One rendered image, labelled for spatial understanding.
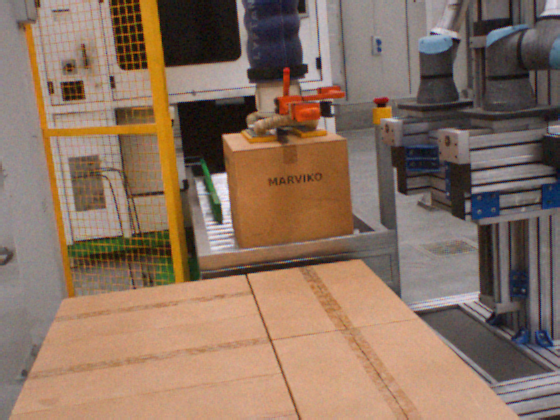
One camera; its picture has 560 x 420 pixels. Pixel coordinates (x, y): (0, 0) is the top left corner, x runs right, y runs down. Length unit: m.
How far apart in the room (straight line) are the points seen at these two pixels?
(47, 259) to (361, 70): 9.14
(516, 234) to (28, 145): 1.95
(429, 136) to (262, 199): 0.63
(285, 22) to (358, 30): 9.19
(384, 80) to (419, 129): 9.43
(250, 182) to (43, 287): 1.19
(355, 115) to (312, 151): 9.21
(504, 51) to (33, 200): 1.99
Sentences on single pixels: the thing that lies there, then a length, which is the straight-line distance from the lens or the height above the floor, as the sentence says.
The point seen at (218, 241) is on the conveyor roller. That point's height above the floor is 0.55.
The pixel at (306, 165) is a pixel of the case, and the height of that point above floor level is 0.87.
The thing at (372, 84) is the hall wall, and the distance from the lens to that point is 11.90.
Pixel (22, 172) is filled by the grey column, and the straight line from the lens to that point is 3.16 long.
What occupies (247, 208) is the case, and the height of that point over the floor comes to 0.74.
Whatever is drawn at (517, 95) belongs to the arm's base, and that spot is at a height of 1.08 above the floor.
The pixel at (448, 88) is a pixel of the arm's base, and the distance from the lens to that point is 2.59.
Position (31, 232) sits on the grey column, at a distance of 3.20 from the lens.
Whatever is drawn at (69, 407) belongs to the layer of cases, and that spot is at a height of 0.54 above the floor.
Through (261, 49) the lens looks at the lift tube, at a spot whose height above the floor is 1.28.
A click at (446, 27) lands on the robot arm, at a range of 2.73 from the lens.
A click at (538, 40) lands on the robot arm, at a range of 2.09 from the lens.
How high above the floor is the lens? 1.24
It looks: 12 degrees down
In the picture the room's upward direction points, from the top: 5 degrees counter-clockwise
